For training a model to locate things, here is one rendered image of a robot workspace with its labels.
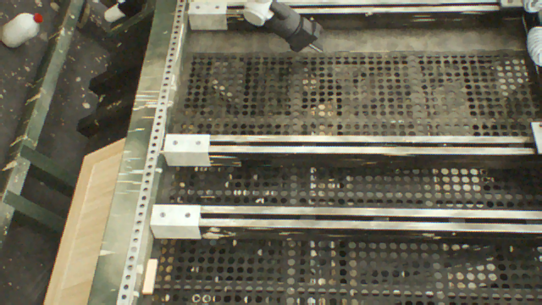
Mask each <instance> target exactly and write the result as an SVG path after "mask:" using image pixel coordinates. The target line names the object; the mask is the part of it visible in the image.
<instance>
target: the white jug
mask: <svg viewBox="0 0 542 305"><path fill-rule="evenodd" d="M42 21H43V18H42V16H41V15H40V14H36V15H35V16H33V15H30V14H20V15H19V16H17V17H16V18H15V19H13V20H12V21H10V22H9V23H7V24H6V25H4V26H3V27H2V28H1V29H0V38H1V40H2V42H3V43H4V44H5V45H6V46H8V47H18V46H20V45H22V44H23V43H24V42H27V41H28V40H30V39H31V38H32V37H34V36H36V35H37V33H38V32H39V30H40V23H41V22H42Z"/></svg>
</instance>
